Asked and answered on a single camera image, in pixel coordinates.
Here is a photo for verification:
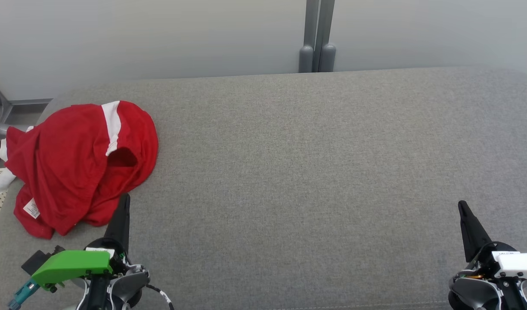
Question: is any grey metal partition base frame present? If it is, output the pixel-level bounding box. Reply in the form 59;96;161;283
0;77;53;161

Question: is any teal left camera connector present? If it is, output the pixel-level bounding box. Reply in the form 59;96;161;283
7;279;41;310

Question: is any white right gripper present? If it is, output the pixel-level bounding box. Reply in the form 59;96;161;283
458;200;527;282

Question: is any red white basketball jersey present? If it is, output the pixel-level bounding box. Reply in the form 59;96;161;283
0;125;130;240

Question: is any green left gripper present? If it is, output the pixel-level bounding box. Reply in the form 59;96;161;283
31;194;130;288

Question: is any grey partition post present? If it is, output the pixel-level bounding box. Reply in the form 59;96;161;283
318;0;336;73
299;0;321;73

